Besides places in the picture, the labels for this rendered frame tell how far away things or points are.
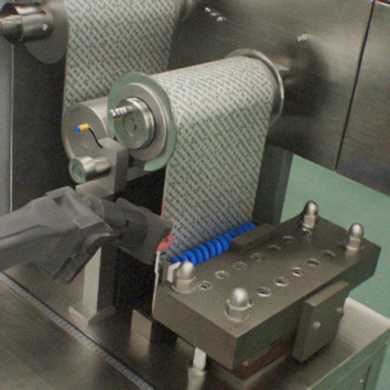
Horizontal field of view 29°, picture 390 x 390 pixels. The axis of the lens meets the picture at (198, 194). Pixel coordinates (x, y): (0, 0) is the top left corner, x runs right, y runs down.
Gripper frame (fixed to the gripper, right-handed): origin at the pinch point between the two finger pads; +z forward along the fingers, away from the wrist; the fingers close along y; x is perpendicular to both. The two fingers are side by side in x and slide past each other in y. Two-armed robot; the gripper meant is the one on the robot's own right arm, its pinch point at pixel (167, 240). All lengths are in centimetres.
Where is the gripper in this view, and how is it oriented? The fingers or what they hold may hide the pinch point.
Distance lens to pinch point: 118.8
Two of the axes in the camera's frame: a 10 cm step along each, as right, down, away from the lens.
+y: 7.3, 3.9, -5.6
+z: 5.2, 2.2, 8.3
